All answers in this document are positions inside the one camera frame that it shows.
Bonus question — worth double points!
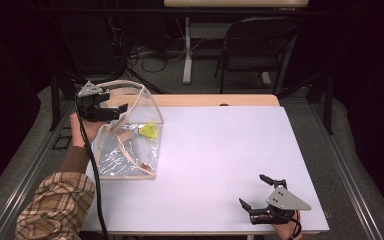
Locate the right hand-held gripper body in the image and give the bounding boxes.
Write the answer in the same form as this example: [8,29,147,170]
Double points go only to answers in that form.
[249,179,313,226]

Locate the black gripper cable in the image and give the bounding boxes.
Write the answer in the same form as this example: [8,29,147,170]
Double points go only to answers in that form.
[288,211,303,240]
[74,93,110,240]

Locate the desk with white legs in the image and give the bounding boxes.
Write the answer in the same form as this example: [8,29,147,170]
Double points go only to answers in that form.
[163,0,309,85]

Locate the black folding chair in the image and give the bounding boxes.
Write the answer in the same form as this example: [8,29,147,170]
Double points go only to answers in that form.
[214,16,299,96]

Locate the person's left hand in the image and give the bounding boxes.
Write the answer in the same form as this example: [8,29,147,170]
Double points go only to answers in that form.
[69,112,109,148]

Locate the clear plastic bag beige trim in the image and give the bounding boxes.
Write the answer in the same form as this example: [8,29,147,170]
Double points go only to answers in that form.
[91,79,165,180]

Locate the black metal post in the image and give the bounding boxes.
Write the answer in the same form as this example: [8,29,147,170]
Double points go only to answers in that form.
[49,71,63,132]

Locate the black stand leg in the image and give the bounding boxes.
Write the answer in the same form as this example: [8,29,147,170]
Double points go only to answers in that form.
[125,67,168,95]

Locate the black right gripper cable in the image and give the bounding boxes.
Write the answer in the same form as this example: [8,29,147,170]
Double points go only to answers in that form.
[288,211,303,240]

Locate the person's right hand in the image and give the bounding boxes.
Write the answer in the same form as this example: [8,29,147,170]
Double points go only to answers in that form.
[271,210,304,240]

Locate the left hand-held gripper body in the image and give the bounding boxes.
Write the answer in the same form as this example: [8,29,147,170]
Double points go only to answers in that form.
[75,80,111,123]

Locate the black square floor bracket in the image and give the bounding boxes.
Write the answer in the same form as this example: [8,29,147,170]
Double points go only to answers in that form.
[52,133,73,151]

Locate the yellow shuttlecock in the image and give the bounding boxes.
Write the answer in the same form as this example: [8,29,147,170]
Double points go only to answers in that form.
[138,121,159,139]

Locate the aluminium floor rail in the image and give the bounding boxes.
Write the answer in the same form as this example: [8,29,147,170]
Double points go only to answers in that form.
[0,99,78,240]
[308,99,384,240]

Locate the bundle of floor cables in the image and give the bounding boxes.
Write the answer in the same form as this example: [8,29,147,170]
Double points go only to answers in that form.
[126,43,188,74]

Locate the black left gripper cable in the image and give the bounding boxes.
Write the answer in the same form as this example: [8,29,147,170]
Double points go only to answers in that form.
[74,93,110,240]

